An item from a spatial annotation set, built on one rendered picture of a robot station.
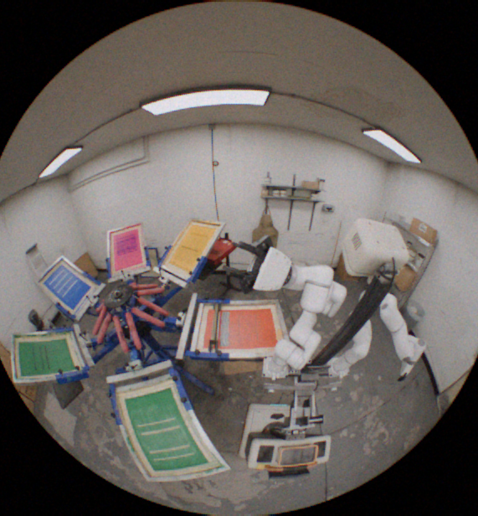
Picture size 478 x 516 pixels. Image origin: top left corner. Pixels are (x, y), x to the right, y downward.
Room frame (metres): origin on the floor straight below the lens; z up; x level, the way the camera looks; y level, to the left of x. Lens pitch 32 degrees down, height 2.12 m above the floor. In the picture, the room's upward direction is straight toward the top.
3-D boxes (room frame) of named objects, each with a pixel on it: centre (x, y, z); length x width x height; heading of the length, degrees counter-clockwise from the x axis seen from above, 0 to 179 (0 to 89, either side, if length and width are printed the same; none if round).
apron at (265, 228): (2.68, -0.52, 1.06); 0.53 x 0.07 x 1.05; 91
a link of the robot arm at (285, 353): (0.29, -0.24, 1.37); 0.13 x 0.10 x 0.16; 43
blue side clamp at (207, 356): (0.44, 0.22, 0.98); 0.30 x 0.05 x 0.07; 91
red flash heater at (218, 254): (1.94, 0.35, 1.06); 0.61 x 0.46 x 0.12; 151
